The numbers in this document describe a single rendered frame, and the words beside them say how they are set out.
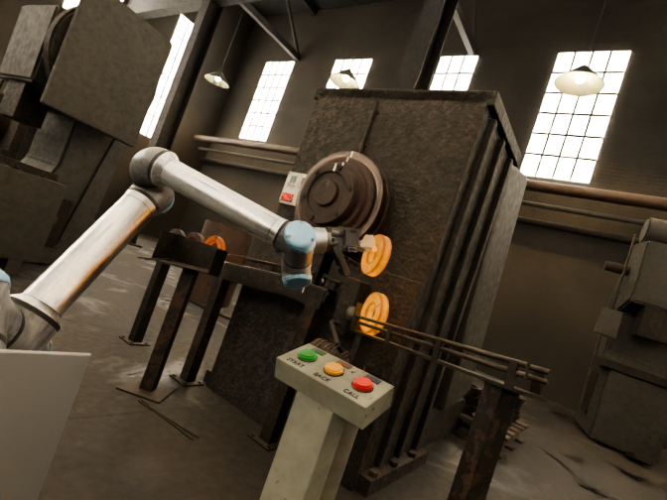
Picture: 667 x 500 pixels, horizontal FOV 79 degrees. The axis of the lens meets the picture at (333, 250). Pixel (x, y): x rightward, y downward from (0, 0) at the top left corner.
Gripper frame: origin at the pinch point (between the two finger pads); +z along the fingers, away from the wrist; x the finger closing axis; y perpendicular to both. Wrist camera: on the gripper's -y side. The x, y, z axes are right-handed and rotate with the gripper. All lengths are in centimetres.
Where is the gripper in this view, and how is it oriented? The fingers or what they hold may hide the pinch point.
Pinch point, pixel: (377, 250)
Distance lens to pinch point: 146.1
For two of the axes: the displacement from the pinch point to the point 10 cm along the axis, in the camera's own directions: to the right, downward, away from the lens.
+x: -3.3, -0.7, 9.4
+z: 9.4, 0.5, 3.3
